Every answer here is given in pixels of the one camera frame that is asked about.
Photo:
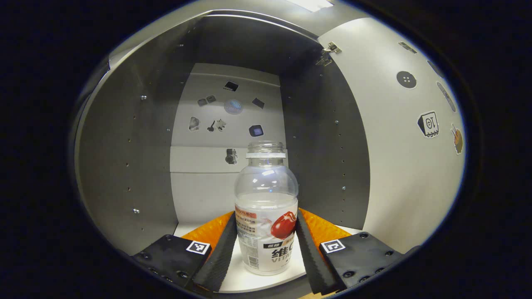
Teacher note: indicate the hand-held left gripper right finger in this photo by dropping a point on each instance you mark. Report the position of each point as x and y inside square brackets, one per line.
[311, 257]

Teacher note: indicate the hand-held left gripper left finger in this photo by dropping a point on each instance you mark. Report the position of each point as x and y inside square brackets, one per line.
[220, 253]

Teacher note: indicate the clear bottle white label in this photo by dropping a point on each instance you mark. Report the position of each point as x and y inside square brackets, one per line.
[266, 232]

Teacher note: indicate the light grey cabinet door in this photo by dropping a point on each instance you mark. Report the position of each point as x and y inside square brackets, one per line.
[399, 187]

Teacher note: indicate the grey cabinet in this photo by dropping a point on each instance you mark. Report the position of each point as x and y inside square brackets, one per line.
[124, 166]

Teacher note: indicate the white cabinet shelf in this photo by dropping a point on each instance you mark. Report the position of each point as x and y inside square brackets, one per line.
[233, 279]

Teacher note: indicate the metal cabinet hinge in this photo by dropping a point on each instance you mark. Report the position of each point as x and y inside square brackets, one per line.
[330, 52]

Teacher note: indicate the ceiling light panel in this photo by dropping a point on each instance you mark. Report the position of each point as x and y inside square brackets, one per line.
[309, 4]

